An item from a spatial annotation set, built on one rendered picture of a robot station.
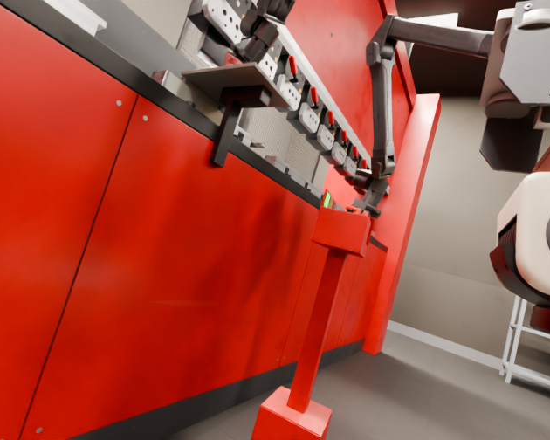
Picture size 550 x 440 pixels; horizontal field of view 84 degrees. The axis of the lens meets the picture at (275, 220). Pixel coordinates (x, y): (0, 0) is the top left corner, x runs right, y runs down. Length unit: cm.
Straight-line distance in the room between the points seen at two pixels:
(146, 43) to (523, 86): 134
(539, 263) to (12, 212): 77
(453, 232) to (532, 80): 406
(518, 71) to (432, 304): 404
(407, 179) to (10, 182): 270
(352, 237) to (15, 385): 85
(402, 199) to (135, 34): 225
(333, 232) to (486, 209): 377
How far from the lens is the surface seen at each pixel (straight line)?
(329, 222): 102
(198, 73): 93
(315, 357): 111
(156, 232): 78
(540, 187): 54
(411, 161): 298
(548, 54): 60
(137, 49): 154
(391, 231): 282
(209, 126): 85
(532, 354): 461
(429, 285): 449
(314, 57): 153
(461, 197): 469
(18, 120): 65
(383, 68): 118
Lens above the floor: 60
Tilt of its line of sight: 5 degrees up
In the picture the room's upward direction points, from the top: 16 degrees clockwise
